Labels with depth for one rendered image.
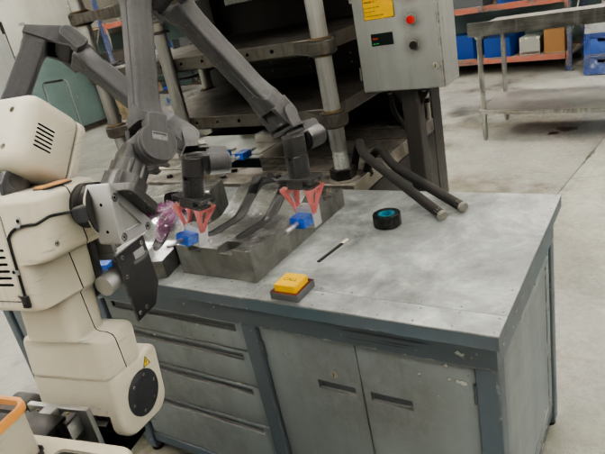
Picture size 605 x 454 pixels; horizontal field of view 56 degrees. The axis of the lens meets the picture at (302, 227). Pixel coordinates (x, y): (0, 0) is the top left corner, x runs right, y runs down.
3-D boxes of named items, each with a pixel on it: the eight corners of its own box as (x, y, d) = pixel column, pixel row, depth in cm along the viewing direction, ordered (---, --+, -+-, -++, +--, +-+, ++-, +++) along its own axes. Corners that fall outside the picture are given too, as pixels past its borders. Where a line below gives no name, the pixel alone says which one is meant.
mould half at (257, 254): (257, 283, 148) (245, 236, 142) (184, 273, 162) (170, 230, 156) (345, 204, 185) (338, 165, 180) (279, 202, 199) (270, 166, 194)
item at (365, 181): (356, 200, 208) (353, 181, 205) (117, 192, 278) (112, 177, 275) (434, 130, 270) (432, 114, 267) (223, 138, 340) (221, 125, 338)
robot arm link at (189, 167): (177, 150, 147) (184, 156, 143) (203, 149, 150) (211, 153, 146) (178, 177, 150) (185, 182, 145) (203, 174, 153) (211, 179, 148)
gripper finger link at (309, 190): (305, 207, 151) (299, 173, 147) (329, 208, 147) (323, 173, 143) (292, 217, 145) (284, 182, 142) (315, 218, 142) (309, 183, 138)
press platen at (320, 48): (343, 95, 193) (333, 36, 185) (95, 114, 263) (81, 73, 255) (428, 47, 255) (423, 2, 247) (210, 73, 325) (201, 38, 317)
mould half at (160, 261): (167, 277, 161) (156, 242, 156) (89, 282, 168) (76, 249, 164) (230, 207, 204) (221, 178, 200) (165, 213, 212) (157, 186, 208)
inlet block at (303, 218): (295, 243, 139) (291, 222, 137) (278, 241, 142) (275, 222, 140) (321, 222, 149) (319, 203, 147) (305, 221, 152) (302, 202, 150)
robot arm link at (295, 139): (275, 134, 139) (293, 134, 135) (293, 126, 144) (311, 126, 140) (280, 161, 141) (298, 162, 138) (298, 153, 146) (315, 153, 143)
